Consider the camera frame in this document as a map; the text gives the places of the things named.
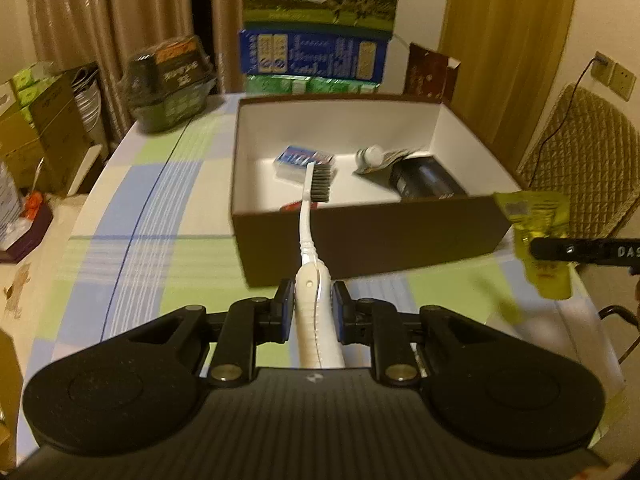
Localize black cane handle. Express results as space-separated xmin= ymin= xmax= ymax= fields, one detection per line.
xmin=597 ymin=305 xmax=640 ymax=361

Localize black product box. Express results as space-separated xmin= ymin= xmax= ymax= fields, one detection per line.
xmin=389 ymin=156 xmax=468 ymax=201

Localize yellow packet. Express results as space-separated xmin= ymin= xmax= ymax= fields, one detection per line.
xmin=492 ymin=191 xmax=573 ymax=300

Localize stack of metal basins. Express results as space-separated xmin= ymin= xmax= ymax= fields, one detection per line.
xmin=72 ymin=66 xmax=108 ymax=143

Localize green drink pack carton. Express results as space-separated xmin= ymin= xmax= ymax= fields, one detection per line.
xmin=245 ymin=75 xmax=378 ymax=95

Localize yellow curtain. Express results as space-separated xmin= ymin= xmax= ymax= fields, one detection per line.
xmin=440 ymin=0 xmax=581 ymax=181

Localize desktop with checked tablecloth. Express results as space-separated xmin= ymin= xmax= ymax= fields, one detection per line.
xmin=15 ymin=92 xmax=626 ymax=456

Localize dark purple tray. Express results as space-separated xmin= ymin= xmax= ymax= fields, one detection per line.
xmin=0 ymin=200 xmax=53 ymax=265

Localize brown cardboard storage box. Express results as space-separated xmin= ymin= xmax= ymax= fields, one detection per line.
xmin=0 ymin=62 xmax=108 ymax=196

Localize white toothbrush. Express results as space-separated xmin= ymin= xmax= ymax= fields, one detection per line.
xmin=294 ymin=162 xmax=347 ymax=371

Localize dark red paper box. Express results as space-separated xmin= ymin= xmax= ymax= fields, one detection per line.
xmin=404 ymin=42 xmax=461 ymax=106

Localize green tissue packs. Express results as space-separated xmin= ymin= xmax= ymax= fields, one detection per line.
xmin=12 ymin=62 xmax=56 ymax=111

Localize silver foil bag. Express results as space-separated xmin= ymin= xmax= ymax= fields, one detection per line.
xmin=0 ymin=162 xmax=22 ymax=241

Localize beige curtain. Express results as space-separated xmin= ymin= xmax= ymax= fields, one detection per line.
xmin=25 ymin=0 xmax=246 ymax=141

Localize plastic wrapped dark food pack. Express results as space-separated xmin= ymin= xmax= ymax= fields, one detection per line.
xmin=122 ymin=35 xmax=218 ymax=135

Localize blue printed carton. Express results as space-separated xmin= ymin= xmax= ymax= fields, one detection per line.
xmin=239 ymin=30 xmax=388 ymax=86

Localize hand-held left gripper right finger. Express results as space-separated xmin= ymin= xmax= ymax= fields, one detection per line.
xmin=332 ymin=281 xmax=506 ymax=388

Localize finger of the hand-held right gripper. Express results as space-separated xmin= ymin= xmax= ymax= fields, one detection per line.
xmin=530 ymin=236 xmax=640 ymax=267

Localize wall socket with plug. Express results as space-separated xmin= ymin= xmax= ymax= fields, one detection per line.
xmin=592 ymin=51 xmax=614 ymax=84

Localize quilted wicker chair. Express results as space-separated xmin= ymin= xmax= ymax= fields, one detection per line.
xmin=517 ymin=84 xmax=640 ymax=241

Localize blue label clear packet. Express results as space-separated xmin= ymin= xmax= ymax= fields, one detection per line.
xmin=274 ymin=145 xmax=336 ymax=181

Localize black power cable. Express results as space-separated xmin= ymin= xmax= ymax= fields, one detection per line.
xmin=530 ymin=57 xmax=601 ymax=176

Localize plain wall socket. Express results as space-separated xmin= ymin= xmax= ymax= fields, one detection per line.
xmin=612 ymin=62 xmax=637 ymax=99

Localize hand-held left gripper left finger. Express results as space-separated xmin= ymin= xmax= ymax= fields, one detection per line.
xmin=127 ymin=279 xmax=296 ymax=386

